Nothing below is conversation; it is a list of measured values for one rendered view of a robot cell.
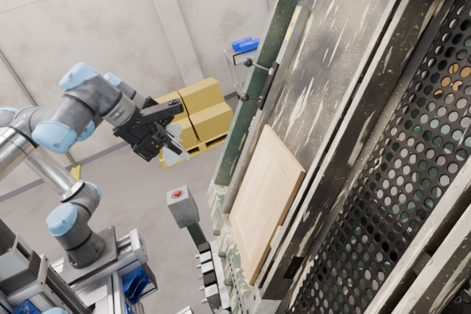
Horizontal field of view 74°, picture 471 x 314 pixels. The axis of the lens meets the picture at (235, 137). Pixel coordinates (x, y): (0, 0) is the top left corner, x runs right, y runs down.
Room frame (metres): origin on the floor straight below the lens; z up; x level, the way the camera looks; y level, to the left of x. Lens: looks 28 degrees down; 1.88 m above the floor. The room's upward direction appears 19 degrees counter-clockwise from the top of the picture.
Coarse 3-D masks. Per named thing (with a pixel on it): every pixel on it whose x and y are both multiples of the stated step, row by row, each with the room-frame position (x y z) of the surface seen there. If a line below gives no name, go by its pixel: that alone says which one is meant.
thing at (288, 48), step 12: (300, 12) 1.18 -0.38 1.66; (300, 24) 1.18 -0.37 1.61; (300, 36) 1.18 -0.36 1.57; (288, 48) 1.18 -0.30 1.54; (276, 60) 1.22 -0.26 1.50; (288, 60) 1.18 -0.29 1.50; (276, 84) 1.17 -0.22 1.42; (276, 96) 1.17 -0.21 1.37; (264, 108) 1.17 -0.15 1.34; (264, 120) 1.17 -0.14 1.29; (252, 132) 1.17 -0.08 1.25; (252, 144) 1.16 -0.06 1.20; (240, 156) 1.20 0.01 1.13; (240, 168) 1.16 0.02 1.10; (240, 180) 1.16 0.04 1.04; (228, 192) 1.17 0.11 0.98; (228, 204) 1.15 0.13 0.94
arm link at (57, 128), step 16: (64, 96) 0.67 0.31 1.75; (48, 112) 0.64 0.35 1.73; (64, 112) 0.63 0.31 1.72; (80, 112) 0.64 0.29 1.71; (32, 128) 0.66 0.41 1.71; (48, 128) 0.60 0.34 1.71; (64, 128) 0.61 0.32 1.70; (80, 128) 0.63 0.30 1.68; (48, 144) 0.59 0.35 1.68; (64, 144) 0.60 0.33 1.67
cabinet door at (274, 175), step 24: (264, 144) 1.07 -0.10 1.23; (264, 168) 0.99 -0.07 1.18; (288, 168) 0.84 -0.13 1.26; (240, 192) 1.10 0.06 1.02; (264, 192) 0.92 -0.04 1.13; (288, 192) 0.78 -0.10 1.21; (240, 216) 1.02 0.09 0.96; (264, 216) 0.85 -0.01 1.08; (240, 240) 0.93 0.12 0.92; (264, 240) 0.78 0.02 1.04
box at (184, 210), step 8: (168, 192) 1.42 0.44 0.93; (184, 192) 1.37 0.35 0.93; (168, 200) 1.34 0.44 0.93; (176, 200) 1.32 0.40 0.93; (184, 200) 1.32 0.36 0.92; (192, 200) 1.37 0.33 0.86; (176, 208) 1.31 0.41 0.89; (184, 208) 1.31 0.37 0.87; (192, 208) 1.32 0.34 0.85; (176, 216) 1.31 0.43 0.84; (184, 216) 1.31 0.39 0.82; (192, 216) 1.32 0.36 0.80; (184, 224) 1.31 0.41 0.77
